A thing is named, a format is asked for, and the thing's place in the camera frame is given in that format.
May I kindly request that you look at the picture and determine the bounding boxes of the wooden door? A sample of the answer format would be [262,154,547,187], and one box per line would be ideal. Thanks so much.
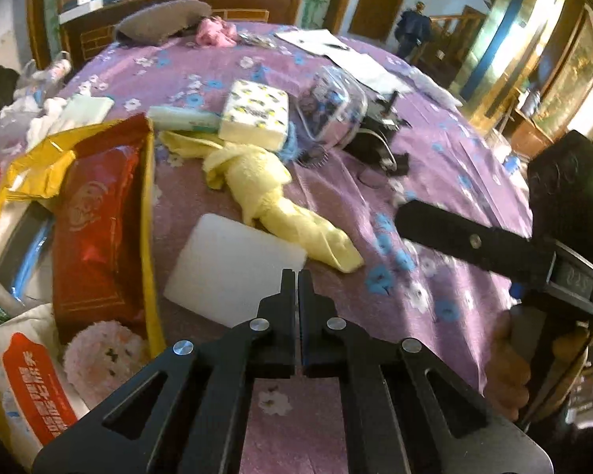
[348,0,417,43]

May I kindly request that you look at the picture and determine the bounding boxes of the black blue packet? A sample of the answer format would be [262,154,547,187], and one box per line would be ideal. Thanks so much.
[0,202,55,297]

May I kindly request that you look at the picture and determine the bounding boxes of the wooden headboard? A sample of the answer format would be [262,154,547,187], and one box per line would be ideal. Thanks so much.
[59,0,297,67]

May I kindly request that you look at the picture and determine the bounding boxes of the transparent pouch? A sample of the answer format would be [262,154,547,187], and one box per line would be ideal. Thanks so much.
[296,66,369,149]

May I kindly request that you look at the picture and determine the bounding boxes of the metal keys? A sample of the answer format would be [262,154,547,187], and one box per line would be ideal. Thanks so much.
[237,32,278,49]

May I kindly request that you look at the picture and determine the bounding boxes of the wooden stair railing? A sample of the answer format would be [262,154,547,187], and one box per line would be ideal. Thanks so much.
[422,6,487,82]

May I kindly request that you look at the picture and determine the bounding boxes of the white paper sheet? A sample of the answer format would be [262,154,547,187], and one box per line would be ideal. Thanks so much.
[329,52,401,92]
[275,30,361,56]

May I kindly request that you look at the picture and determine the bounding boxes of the gold blue pillar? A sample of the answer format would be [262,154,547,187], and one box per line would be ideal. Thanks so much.
[455,0,574,129]

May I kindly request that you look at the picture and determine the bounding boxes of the patterned tissue pack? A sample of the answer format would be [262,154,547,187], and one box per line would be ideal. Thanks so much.
[218,80,290,151]

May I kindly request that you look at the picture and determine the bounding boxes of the blue knitted item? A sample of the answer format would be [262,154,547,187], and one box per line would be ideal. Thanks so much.
[277,123,302,161]

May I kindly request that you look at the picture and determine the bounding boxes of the white face mask pack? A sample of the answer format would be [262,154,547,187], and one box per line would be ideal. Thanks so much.
[54,95,115,134]

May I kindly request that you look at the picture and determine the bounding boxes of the grey pillow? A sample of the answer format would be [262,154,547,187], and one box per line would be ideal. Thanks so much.
[115,0,213,44]

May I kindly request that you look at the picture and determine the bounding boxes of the yellow towel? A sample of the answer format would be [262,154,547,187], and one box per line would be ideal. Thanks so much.
[158,131,365,273]

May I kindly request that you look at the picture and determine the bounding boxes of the gold framed painting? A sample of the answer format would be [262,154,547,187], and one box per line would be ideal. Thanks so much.
[529,10,593,144]

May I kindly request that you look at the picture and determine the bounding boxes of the white bag orange label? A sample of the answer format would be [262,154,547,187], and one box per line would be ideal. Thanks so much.
[0,303,92,470]

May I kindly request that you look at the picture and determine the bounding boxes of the white foam block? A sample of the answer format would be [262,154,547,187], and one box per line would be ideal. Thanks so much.
[163,213,308,327]

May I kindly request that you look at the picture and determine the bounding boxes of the red packet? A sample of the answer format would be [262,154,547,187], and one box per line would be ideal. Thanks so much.
[52,145,149,344]

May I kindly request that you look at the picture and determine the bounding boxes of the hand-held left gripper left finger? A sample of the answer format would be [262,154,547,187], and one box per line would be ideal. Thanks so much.
[32,269,296,474]

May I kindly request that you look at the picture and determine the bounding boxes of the green wet wipes pack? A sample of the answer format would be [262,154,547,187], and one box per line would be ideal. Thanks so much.
[147,106,223,134]

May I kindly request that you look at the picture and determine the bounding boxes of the white plastic bag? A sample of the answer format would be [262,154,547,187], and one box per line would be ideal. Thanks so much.
[0,58,75,159]

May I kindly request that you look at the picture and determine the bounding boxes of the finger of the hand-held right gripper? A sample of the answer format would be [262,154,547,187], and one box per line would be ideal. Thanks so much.
[394,199,557,287]

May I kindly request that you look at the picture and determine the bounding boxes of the wooden cabinet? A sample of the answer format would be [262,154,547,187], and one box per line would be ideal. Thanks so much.
[501,89,554,159]

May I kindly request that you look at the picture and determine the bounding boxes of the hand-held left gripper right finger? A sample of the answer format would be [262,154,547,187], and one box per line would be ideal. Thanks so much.
[299,270,553,474]

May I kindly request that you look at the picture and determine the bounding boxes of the purple floral bedsheet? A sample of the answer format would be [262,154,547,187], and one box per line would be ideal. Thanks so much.
[54,22,534,474]

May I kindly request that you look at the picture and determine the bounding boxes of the pink cloth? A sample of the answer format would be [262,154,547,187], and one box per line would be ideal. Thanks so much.
[195,16,239,47]

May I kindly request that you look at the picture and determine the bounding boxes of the gold packet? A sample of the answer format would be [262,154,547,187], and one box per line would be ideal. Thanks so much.
[0,150,77,203]

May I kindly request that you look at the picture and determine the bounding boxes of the person's right hand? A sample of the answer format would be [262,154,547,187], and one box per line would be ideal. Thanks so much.
[483,312,532,421]

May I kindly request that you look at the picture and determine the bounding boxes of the black device with cables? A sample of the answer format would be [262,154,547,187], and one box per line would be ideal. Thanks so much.
[343,91,411,176]

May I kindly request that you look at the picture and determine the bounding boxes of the pink plush toy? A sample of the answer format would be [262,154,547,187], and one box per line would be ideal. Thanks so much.
[62,320,151,408]

